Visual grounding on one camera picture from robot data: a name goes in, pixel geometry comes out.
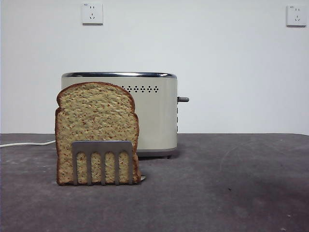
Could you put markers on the grey toaster lever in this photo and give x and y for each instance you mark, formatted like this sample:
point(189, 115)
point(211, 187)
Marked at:
point(184, 99)

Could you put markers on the brown wholegrain bread slice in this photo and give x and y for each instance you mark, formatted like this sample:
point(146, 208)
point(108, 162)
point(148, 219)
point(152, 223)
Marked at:
point(96, 116)

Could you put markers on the cream two-slot toaster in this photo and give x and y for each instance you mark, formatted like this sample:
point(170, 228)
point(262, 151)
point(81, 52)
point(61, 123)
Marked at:
point(157, 116)

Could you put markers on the silver metal toast rack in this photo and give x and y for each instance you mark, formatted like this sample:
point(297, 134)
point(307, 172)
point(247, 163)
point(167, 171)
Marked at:
point(101, 146)

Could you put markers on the white wall socket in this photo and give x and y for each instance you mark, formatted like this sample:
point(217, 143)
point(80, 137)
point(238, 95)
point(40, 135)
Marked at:
point(296, 16)
point(92, 14)

